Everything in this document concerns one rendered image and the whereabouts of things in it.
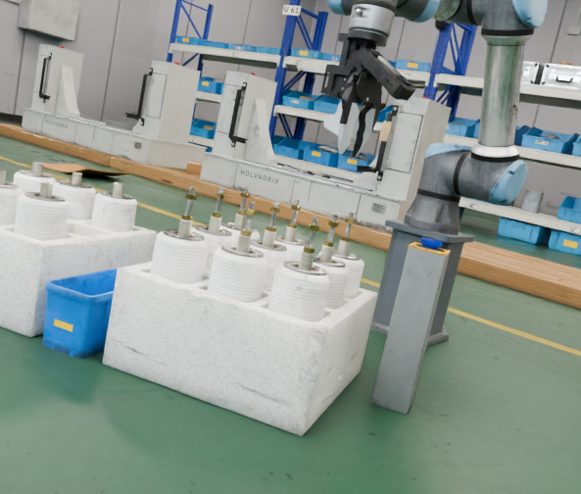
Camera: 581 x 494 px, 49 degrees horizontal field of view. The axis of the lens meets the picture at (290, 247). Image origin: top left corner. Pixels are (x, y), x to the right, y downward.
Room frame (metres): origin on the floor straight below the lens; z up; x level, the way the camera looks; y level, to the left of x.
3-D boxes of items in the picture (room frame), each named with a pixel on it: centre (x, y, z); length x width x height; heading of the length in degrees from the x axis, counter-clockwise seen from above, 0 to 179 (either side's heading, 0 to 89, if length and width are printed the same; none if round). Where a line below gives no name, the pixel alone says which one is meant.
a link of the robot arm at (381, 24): (1.18, -0.06, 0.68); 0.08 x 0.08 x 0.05
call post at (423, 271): (1.19, -0.26, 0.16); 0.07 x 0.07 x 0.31; 71
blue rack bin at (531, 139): (5.79, -2.06, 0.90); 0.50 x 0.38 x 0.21; 144
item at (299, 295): (1.06, -0.03, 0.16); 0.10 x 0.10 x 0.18
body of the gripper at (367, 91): (1.19, -0.05, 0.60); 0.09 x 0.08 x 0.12; 49
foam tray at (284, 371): (1.21, 0.04, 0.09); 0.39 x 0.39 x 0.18; 71
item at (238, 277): (1.10, 0.08, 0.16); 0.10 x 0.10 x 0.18
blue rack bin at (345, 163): (6.82, -0.58, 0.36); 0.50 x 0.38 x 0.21; 146
